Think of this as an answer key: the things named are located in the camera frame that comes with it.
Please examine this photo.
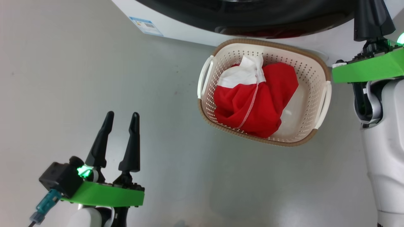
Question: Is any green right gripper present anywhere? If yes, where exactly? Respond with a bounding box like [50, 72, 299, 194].
[331, 0, 404, 84]

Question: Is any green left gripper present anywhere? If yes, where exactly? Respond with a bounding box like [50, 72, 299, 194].
[62, 111, 146, 208]

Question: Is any red and white garment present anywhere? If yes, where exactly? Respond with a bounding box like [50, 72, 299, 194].
[214, 55, 299, 138]

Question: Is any cream basket with brown rim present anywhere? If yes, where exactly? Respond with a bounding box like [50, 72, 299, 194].
[197, 38, 332, 147]

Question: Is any white front-load washing machine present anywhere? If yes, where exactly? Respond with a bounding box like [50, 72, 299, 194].
[111, 0, 404, 67]

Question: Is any blue energy label sticker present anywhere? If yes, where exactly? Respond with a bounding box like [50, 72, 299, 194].
[129, 17, 164, 37]

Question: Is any teal left camera cable connector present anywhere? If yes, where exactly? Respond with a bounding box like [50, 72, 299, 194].
[30, 189, 63, 225]

